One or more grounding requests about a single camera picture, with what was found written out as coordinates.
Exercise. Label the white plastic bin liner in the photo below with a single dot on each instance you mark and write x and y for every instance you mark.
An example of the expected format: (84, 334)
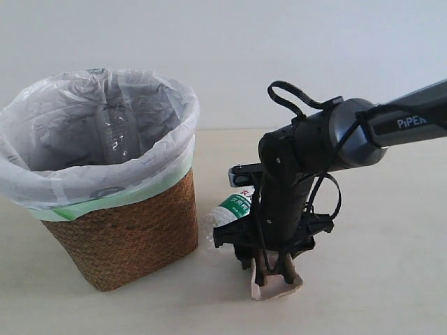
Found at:
(51, 154)

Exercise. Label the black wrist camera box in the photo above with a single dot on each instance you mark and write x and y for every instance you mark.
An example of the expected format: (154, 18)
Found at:
(245, 175)

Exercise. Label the woven wicker waste basket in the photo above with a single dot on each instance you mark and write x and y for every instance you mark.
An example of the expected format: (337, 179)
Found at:
(116, 246)

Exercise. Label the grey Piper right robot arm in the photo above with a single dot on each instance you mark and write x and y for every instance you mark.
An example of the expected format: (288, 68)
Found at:
(322, 138)

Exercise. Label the red label cola bottle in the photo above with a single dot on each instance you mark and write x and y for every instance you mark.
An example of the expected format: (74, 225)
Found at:
(118, 131)

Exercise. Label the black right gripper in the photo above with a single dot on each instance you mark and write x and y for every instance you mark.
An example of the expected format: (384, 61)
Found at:
(281, 224)

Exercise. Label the brown cardboard pulp tray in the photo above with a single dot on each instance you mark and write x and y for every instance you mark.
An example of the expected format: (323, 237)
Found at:
(275, 286)

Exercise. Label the green label water bottle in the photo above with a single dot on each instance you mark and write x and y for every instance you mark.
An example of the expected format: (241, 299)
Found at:
(235, 206)

